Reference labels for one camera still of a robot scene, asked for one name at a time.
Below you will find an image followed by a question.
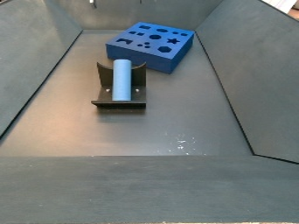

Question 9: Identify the light blue oval cylinder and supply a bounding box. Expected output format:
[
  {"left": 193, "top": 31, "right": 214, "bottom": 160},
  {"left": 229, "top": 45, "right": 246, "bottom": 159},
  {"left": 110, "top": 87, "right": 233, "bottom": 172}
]
[{"left": 112, "top": 59, "right": 130, "bottom": 101}]

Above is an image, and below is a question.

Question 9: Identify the dark cradle fixture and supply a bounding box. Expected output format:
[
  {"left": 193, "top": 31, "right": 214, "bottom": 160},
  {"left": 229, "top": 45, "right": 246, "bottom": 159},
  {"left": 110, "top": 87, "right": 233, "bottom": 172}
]
[{"left": 90, "top": 64, "right": 145, "bottom": 109}]

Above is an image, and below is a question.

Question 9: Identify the blue shape-sorter block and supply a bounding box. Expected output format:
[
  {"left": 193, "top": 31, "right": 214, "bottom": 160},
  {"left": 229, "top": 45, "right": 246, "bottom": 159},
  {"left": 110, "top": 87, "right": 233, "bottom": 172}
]
[{"left": 106, "top": 22, "right": 193, "bottom": 74}]

